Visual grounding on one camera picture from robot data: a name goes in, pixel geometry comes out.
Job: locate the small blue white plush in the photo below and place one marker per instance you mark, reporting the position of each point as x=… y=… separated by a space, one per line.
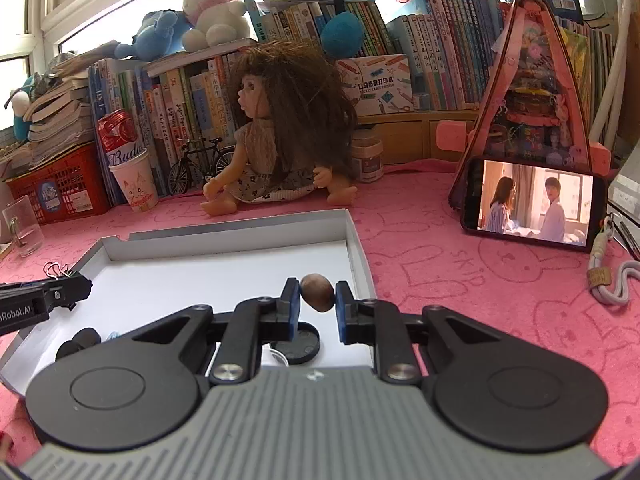
x=22 y=105

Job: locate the small black binder clip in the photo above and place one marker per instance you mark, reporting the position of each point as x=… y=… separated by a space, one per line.
x=52 y=270

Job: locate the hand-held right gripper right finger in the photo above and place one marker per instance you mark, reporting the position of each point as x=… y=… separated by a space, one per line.
x=341 y=312

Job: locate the white cat-print paper cup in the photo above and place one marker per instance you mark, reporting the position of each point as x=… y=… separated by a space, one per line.
x=135 y=182

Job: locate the pink bunny-print cloth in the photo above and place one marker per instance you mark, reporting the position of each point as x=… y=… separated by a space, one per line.
x=475 y=310

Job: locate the wooden drawer shelf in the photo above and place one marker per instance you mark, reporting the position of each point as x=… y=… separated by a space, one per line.
x=415 y=135

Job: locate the big blue plush toy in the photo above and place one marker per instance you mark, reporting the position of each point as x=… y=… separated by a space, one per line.
x=340 y=25

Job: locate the red beer can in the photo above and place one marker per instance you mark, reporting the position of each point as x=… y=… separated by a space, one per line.
x=117 y=132

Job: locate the brown-haired doll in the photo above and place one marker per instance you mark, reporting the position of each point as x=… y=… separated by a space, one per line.
x=285 y=125

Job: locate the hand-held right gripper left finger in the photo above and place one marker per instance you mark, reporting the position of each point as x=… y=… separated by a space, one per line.
x=295 y=310

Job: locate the grey flat case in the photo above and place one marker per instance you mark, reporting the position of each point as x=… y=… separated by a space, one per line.
x=625 y=190

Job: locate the black smartphone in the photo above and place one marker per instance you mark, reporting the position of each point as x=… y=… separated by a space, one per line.
x=530 y=205

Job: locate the white plastic jar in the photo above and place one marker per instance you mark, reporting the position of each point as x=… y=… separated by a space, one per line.
x=367 y=160

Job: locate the blue elephant plush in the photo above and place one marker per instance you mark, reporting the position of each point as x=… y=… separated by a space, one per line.
x=155 y=32

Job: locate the large red plastic basket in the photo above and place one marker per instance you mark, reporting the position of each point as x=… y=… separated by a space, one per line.
x=60 y=190

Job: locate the pink white bunny plush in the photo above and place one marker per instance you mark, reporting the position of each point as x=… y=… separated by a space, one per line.
x=210 y=5

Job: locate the pink triangular phone stand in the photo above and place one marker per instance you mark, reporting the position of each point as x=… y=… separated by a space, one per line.
x=530 y=75

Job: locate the black round lid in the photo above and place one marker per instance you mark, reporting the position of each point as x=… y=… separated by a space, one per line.
x=305 y=342

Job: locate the white cardboard box tray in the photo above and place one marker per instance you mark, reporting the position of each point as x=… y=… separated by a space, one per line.
x=225 y=270

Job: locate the row of books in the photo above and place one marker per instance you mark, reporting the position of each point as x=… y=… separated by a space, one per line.
x=190 y=105

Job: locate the black toy bicycle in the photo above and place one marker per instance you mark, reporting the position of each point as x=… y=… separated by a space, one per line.
x=200 y=165

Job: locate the white window frame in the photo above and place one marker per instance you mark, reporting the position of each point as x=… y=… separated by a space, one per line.
x=60 y=15

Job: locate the white pipe frame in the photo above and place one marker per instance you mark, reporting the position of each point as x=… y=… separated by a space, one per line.
x=620 y=60

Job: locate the white printed cardboard box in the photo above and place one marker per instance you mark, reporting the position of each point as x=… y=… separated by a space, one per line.
x=375 y=85

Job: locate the black pen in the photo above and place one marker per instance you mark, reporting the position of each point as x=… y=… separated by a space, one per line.
x=627 y=237

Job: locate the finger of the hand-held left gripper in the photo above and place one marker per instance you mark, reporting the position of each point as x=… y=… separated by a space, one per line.
x=70 y=291

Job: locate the brown hazelnut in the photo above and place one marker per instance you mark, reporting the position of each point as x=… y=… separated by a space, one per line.
x=316 y=292

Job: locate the clear glass cup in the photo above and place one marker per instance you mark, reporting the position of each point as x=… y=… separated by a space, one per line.
x=22 y=230

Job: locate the stack of lying books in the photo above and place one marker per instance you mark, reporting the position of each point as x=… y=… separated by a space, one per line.
x=55 y=115

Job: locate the black round puck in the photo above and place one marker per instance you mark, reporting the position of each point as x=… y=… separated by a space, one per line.
x=82 y=339

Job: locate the white shelf board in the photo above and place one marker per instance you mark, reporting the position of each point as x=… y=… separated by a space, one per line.
x=200 y=55

